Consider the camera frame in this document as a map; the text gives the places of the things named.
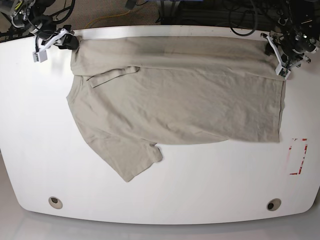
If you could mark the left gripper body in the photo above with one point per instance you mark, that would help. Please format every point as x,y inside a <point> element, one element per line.
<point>291,49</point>

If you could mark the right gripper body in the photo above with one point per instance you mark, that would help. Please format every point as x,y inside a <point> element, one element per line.
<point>51,39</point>

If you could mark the beige T-shirt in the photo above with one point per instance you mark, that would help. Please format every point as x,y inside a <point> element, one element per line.
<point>131,94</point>

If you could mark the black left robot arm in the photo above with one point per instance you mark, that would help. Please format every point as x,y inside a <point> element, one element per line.
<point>296,15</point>

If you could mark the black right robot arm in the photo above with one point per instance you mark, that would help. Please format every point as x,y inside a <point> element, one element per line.
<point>29,16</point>

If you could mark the red tape rectangle marking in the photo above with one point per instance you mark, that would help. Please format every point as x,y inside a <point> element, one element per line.
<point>296,156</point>

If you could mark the right table grommet hole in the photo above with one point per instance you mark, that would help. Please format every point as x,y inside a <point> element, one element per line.
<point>273,204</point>

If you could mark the table grommet hole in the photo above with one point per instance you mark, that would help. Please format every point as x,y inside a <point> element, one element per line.
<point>55,202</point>
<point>273,204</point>

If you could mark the left table grommet hole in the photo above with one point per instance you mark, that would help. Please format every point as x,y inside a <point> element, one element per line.
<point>55,202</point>

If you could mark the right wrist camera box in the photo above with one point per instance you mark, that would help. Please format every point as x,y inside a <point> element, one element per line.
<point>39,56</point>

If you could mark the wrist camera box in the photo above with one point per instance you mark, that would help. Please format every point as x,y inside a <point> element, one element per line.
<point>39,56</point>
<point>283,72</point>

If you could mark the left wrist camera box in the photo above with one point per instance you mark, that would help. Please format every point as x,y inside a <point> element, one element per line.
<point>283,72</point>

